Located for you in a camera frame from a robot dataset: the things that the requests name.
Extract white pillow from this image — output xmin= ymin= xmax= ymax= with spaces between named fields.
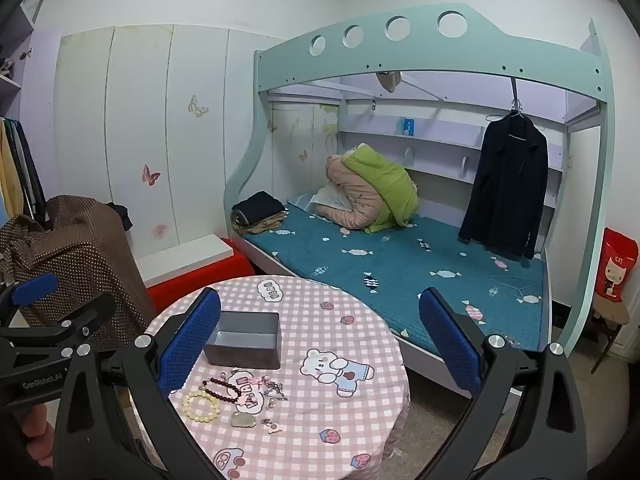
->
xmin=309 ymin=182 xmax=351 ymax=211

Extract white wardrobe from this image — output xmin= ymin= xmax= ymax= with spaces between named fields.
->
xmin=50 ymin=24 xmax=288 ymax=273

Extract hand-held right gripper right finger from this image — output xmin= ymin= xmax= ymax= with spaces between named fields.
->
xmin=418 ymin=287 xmax=588 ymax=480

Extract brown dotted cloth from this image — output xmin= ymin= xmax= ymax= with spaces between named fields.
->
xmin=0 ymin=194 xmax=158 ymax=353

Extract folded dark clothes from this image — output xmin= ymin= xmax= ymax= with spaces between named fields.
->
xmin=231 ymin=191 xmax=287 ymax=226

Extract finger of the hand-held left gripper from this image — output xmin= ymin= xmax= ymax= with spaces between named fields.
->
xmin=0 ymin=273 xmax=60 ymax=328
xmin=20 ymin=291 xmax=117 ymax=356

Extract black garment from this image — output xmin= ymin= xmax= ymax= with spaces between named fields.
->
xmin=106 ymin=201 xmax=135 ymax=232

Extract wooden chair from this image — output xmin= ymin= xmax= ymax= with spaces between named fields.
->
xmin=590 ymin=292 xmax=632 ymax=376

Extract folded tan clothes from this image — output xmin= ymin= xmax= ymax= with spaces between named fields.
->
xmin=232 ymin=212 xmax=290 ymax=235

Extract red cat print bag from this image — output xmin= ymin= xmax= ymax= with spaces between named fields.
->
xmin=594 ymin=227 xmax=640 ymax=303

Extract person's left hand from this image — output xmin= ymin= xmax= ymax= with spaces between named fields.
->
xmin=19 ymin=402 xmax=51 ymax=443

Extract yellow hanging garment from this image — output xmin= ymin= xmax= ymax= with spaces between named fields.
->
xmin=0 ymin=117 xmax=26 ymax=218

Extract grey hanging garment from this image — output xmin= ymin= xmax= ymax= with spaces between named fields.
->
xmin=10 ymin=119 xmax=48 ymax=221

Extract white board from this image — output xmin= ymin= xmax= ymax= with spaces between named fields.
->
xmin=136 ymin=234 xmax=236 ymax=288

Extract black hanging coat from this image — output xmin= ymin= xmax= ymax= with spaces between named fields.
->
xmin=459 ymin=111 xmax=550 ymax=261

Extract pale yellow bead bracelet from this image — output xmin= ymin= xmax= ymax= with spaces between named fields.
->
xmin=181 ymin=390 xmax=222 ymax=422

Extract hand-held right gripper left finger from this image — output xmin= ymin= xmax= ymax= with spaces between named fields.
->
xmin=52 ymin=286 xmax=223 ymax=480

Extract lilac open cabinet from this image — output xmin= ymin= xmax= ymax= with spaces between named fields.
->
xmin=0 ymin=0 xmax=63 ymax=126

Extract pink checkered tablecloth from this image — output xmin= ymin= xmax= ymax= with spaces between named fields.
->
xmin=142 ymin=275 xmax=412 ymax=480

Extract grey metal tin box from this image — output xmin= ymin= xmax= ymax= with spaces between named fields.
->
xmin=202 ymin=311 xmax=282 ymax=368

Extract dark red bead bracelet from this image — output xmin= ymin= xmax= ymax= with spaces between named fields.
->
xmin=200 ymin=376 xmax=242 ymax=404

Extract clothes hanger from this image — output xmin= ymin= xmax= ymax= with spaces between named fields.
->
xmin=486 ymin=95 xmax=546 ymax=141

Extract lilac bed shelf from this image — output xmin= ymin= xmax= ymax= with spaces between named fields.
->
xmin=337 ymin=100 xmax=566 ymax=208

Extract teal bunk bed frame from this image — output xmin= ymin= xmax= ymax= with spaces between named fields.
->
xmin=223 ymin=2 xmax=617 ymax=401

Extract green jacket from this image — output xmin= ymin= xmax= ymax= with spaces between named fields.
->
xmin=344 ymin=146 xmax=420 ymax=233

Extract blue candy print mattress cover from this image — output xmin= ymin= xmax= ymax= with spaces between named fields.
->
xmin=239 ymin=192 xmax=546 ymax=353

